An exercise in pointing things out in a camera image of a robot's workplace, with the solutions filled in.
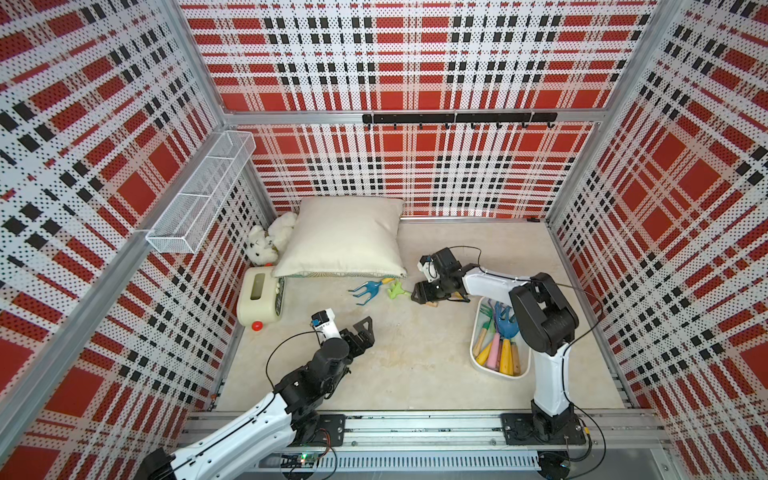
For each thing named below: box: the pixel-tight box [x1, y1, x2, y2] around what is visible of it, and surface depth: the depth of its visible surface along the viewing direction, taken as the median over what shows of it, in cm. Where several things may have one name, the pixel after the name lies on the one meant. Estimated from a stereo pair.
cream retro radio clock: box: [237, 266, 285, 331], surface depth 90 cm
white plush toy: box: [246, 212, 298, 265], surface depth 107 cm
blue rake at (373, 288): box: [348, 278, 395, 306], surface depth 103 cm
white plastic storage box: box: [470, 296, 531, 380], surface depth 84 cm
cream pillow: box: [272, 196, 407, 278], surface depth 100 cm
